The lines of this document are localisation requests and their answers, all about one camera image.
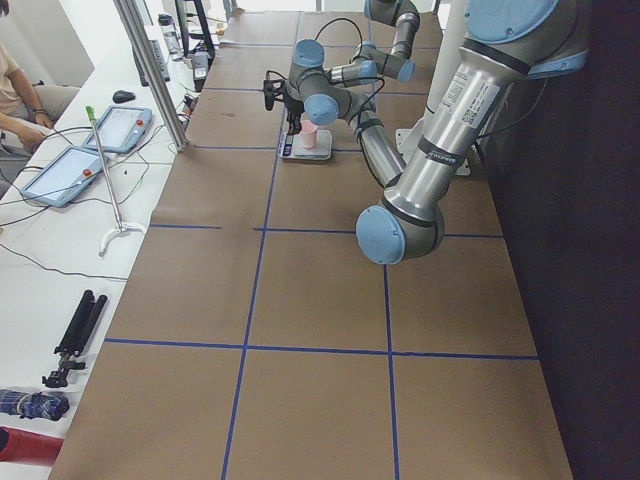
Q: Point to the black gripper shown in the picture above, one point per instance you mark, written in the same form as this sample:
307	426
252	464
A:
292	106

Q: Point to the pink paper cup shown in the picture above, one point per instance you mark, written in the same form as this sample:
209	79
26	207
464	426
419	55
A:
308	134

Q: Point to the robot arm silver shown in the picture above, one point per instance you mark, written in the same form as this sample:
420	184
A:
503	42
392	61

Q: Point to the digital kitchen scale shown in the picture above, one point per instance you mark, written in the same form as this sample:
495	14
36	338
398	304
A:
290	147

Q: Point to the water bottle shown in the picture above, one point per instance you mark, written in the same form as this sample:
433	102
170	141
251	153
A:
169	32

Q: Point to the teach pendant far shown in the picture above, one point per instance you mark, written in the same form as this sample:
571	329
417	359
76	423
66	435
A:
121	128

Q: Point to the teach pendant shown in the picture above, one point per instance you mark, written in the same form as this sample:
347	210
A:
121	128
64	178

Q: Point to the black computer mouse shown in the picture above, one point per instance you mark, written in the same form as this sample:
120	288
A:
123	96

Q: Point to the teach pendant near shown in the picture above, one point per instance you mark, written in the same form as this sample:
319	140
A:
64	178

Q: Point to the seated person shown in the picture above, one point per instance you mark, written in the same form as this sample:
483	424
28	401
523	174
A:
29	112

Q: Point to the black tripod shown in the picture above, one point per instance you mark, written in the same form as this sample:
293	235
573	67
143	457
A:
76	338

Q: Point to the folded blue umbrella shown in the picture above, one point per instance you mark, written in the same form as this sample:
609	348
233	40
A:
34	405

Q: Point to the red object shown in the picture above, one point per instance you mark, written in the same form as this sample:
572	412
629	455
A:
25	447

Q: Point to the aluminium frame post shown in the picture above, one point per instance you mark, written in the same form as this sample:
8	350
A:
136	32

